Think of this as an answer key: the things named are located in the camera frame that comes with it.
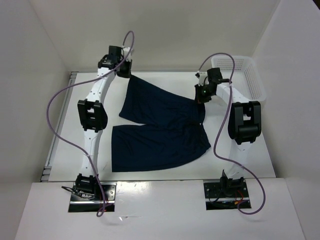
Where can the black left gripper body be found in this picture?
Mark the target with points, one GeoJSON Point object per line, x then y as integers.
{"type": "Point", "coordinates": [124, 69]}

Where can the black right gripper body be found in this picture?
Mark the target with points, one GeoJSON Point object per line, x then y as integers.
{"type": "Point", "coordinates": [203, 95]}

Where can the navy blue shorts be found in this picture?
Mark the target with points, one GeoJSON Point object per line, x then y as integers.
{"type": "Point", "coordinates": [168, 130]}

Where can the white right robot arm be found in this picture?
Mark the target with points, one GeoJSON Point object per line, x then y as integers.
{"type": "Point", "coordinates": [244, 125]}

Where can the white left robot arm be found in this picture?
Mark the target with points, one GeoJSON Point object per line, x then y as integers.
{"type": "Point", "coordinates": [94, 119]}

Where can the white plastic basket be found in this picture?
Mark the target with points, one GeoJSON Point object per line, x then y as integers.
{"type": "Point", "coordinates": [245, 76]}

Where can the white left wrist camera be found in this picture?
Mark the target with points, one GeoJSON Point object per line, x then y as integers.
{"type": "Point", "coordinates": [126, 53]}

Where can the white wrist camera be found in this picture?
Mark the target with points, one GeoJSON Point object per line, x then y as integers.
{"type": "Point", "coordinates": [126, 53]}
{"type": "Point", "coordinates": [202, 78]}

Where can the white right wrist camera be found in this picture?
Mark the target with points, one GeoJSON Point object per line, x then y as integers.
{"type": "Point", "coordinates": [202, 78]}

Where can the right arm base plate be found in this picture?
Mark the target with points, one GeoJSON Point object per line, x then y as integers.
{"type": "Point", "coordinates": [227, 199]}

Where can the aluminium table edge rail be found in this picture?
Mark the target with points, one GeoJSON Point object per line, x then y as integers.
{"type": "Point", "coordinates": [51, 156]}

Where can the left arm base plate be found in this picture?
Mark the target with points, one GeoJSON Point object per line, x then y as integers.
{"type": "Point", "coordinates": [81, 202]}

